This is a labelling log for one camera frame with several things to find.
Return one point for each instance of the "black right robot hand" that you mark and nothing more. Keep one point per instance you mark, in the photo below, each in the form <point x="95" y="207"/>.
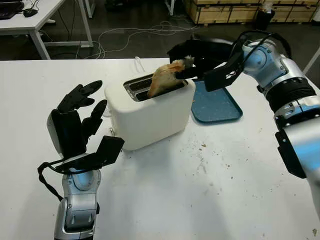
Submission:
<point x="212" y="52"/>

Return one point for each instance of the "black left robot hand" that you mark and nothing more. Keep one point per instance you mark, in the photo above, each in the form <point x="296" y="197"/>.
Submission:
<point x="68" y="132"/>

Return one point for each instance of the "slice of brown bread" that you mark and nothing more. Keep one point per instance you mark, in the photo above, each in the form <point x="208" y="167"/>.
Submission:
<point x="162" y="80"/>

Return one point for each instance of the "white two-slot toaster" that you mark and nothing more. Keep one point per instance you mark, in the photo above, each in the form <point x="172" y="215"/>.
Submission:
<point x="150" y="125"/>

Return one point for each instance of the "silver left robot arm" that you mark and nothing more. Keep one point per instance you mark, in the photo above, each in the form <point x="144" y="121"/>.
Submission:
<point x="78" y="207"/>

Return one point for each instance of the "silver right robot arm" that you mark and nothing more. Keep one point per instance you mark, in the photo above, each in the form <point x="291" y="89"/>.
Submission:
<point x="282" y="75"/>

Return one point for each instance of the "blue plastic tray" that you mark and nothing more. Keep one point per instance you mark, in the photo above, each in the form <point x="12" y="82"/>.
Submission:
<point x="215" y="105"/>

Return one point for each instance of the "black trash bin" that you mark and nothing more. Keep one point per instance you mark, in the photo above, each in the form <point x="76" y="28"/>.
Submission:
<point x="263" y="20"/>

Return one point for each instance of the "white desk leg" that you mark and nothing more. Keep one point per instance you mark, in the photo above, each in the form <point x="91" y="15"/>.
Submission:
<point x="170" y="7"/>

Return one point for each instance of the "white table leg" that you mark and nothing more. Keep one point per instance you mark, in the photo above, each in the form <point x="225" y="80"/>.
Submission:
<point x="311" y="61"/>

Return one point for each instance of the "white shoe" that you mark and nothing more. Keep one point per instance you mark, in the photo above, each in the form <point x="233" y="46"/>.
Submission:
<point x="51" y="21"/>

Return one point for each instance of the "white office desk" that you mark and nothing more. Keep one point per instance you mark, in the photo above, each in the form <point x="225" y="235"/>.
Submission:
<point x="37" y="15"/>

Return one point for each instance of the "black computer mouse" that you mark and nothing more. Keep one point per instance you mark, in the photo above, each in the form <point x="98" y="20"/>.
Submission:
<point x="30" y="12"/>

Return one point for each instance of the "black laptop with red screen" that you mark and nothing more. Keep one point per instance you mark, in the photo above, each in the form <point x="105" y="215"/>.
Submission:
<point x="10" y="10"/>

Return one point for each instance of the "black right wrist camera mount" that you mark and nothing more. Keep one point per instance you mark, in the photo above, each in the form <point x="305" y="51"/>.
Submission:
<point x="220" y="77"/>

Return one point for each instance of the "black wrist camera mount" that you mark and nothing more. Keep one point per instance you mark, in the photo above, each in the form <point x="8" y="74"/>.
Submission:
<point x="110" y="150"/>
<point x="220" y="77"/>

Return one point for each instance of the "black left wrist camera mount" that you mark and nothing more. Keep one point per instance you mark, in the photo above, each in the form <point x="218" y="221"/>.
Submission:
<point x="110" y="150"/>

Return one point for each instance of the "white desk frame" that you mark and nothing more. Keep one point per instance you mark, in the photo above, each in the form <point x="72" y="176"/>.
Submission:
<point x="90" y="8"/>

